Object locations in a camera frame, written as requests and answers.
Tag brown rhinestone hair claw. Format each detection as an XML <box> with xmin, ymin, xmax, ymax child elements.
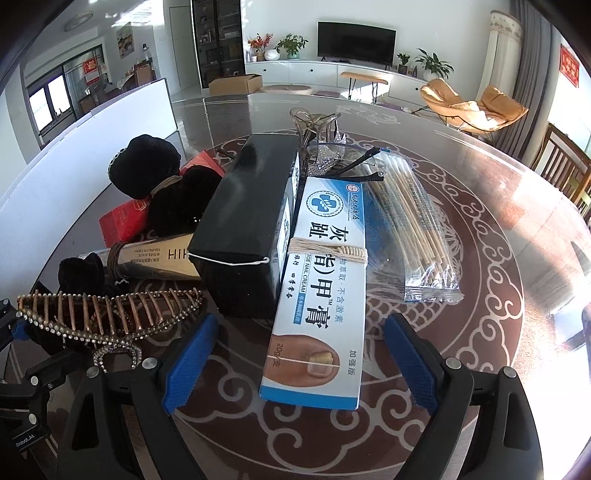
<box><xmin>16</xmin><ymin>287</ymin><xmax>205</xmax><ymax>371</ymax></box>

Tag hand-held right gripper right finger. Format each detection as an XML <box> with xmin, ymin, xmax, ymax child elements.
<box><xmin>384</xmin><ymin>313</ymin><xmax>544</xmax><ymax>480</ymax></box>

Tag blue white cream box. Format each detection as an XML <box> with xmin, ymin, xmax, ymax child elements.
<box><xmin>259</xmin><ymin>175</ymin><xmax>371</xmax><ymax>411</ymax></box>

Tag green potted plant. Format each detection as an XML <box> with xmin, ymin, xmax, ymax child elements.
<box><xmin>276</xmin><ymin>33</ymin><xmax>309</xmax><ymax>61</ymax></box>

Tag gold cosmetic tube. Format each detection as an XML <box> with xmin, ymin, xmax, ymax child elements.
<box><xmin>76</xmin><ymin>233</ymin><xmax>202</xmax><ymax>283</ymax></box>

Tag brown elastic hair tie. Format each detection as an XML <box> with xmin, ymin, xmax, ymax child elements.
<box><xmin>150</xmin><ymin>174</ymin><xmax>182</xmax><ymax>197</ymax></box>
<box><xmin>107</xmin><ymin>242</ymin><xmax>131</xmax><ymax>283</ymax></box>

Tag black frame glasses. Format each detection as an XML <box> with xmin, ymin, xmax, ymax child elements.
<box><xmin>305</xmin><ymin>141</ymin><xmax>387</xmax><ymax>184</ymax></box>

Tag red box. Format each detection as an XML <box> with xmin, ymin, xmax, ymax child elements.
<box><xmin>99</xmin><ymin>152</ymin><xmax>227</xmax><ymax>248</ymax></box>

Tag clear plastic hair claw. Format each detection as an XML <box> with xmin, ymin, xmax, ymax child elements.
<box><xmin>290</xmin><ymin>108</ymin><xmax>342</xmax><ymax>145</ymax></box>

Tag black television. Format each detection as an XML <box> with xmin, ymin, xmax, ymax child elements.
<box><xmin>318</xmin><ymin>21</ymin><xmax>397</xmax><ymax>63</ymax></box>

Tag black velvet scrunchie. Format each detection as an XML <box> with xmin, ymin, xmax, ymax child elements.
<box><xmin>58</xmin><ymin>257</ymin><xmax>108</xmax><ymax>297</ymax></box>
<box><xmin>108</xmin><ymin>135</ymin><xmax>182</xmax><ymax>200</ymax></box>

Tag wooden dining chair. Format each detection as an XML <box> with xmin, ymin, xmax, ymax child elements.
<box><xmin>531</xmin><ymin>122</ymin><xmax>591</xmax><ymax>209</ymax></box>

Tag cotton swab packet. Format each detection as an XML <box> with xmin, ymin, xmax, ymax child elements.
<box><xmin>355</xmin><ymin>154</ymin><xmax>463</xmax><ymax>304</ymax></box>

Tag wooden bench stool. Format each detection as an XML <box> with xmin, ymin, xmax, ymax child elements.
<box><xmin>340</xmin><ymin>71</ymin><xmax>392</xmax><ymax>105</ymax></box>

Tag brown patterned glass desktop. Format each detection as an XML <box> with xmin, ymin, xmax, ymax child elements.
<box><xmin>0</xmin><ymin>92</ymin><xmax>591</xmax><ymax>480</ymax></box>

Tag white television cabinet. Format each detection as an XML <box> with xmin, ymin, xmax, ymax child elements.
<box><xmin>245</xmin><ymin>60</ymin><xmax>428</xmax><ymax>100</ymax></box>

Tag window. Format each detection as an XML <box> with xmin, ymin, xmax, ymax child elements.
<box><xmin>27</xmin><ymin>74</ymin><xmax>75</xmax><ymax>136</ymax></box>

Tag white elastic hair tie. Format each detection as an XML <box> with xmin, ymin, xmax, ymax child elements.
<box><xmin>187</xmin><ymin>251</ymin><xmax>271</xmax><ymax>267</ymax></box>

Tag black cardboard box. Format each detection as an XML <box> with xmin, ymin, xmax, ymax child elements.
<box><xmin>187</xmin><ymin>134</ymin><xmax>302</xmax><ymax>319</ymax></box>

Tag framed wall painting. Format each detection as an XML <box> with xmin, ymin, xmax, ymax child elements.
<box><xmin>116</xmin><ymin>23</ymin><xmax>136</xmax><ymax>59</ymax></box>

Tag rhinestone bow hair clip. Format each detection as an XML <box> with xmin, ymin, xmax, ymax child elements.
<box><xmin>302</xmin><ymin>122</ymin><xmax>352</xmax><ymax>179</ymax></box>

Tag grey curtain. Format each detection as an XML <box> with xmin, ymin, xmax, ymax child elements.
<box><xmin>501</xmin><ymin>9</ymin><xmax>562</xmax><ymax>158</ymax></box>

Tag white door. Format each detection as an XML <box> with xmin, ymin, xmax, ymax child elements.
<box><xmin>167</xmin><ymin>7</ymin><xmax>197</xmax><ymax>91</ymax></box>

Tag tan lounge chair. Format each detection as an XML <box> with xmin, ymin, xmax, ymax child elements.
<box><xmin>419</xmin><ymin>78</ymin><xmax>482</xmax><ymax>128</ymax></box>
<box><xmin>466</xmin><ymin>85</ymin><xmax>529</xmax><ymax>134</ymax></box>

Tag red flower vase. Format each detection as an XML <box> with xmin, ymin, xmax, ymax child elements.
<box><xmin>247</xmin><ymin>33</ymin><xmax>274</xmax><ymax>62</ymax></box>

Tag large leafy potted plant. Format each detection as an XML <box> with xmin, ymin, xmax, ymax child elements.
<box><xmin>414</xmin><ymin>48</ymin><xmax>454</xmax><ymax>82</ymax></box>

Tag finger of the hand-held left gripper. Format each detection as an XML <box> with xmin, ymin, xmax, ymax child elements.
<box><xmin>25</xmin><ymin>352</ymin><xmax>90</xmax><ymax>398</ymax></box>
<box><xmin>0</xmin><ymin>298</ymin><xmax>27</xmax><ymax>352</ymax></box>

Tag beige elastic hair tie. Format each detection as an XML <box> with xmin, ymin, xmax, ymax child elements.
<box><xmin>287</xmin><ymin>237</ymin><xmax>369</xmax><ymax>267</ymax></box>

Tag dark glass display cabinet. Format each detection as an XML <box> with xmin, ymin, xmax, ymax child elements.
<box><xmin>191</xmin><ymin>0</ymin><xmax>246</xmax><ymax>90</ymax></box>

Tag red wall hanging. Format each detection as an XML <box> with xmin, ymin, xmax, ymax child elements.
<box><xmin>560</xmin><ymin>45</ymin><xmax>581</xmax><ymax>88</ymax></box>

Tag black sequined scrunchie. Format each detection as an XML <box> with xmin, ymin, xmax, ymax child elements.
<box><xmin>148</xmin><ymin>166</ymin><xmax>223</xmax><ymax>238</ymax></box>

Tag white curtain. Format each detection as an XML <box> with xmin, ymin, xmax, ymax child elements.
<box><xmin>475</xmin><ymin>10</ymin><xmax>525</xmax><ymax>100</ymax></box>

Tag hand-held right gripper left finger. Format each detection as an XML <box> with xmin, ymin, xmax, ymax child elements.
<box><xmin>56</xmin><ymin>313</ymin><xmax>220</xmax><ymax>480</ymax></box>

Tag white partition board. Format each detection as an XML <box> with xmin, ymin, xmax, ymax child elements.
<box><xmin>0</xmin><ymin>78</ymin><xmax>177</xmax><ymax>254</ymax></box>

